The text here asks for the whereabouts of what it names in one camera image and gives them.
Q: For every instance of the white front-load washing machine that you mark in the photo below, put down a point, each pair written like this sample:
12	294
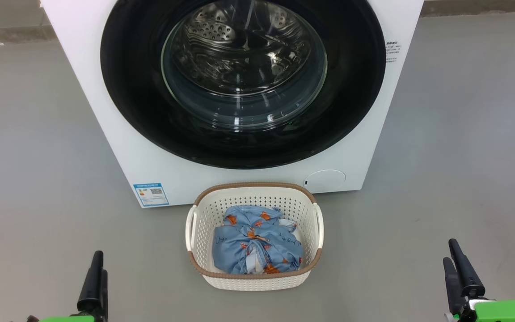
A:
159	179

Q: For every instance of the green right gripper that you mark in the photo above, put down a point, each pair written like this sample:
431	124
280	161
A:
503	312

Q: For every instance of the black round glass washer door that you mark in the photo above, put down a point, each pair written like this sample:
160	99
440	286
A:
128	89

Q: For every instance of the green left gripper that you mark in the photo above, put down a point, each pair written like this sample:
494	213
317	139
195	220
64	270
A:
67	318

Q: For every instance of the round white filter cover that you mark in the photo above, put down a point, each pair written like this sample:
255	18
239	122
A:
327	180

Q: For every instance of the blue energy label sticker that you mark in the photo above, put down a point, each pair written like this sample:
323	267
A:
151	195

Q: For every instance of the washing machine drum opening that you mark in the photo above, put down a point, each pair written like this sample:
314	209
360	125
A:
221	36

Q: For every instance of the blue garment orange print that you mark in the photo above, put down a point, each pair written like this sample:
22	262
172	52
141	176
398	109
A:
230	250
248	214

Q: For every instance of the cream perforated laundry basket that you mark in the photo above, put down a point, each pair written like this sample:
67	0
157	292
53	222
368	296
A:
257	197

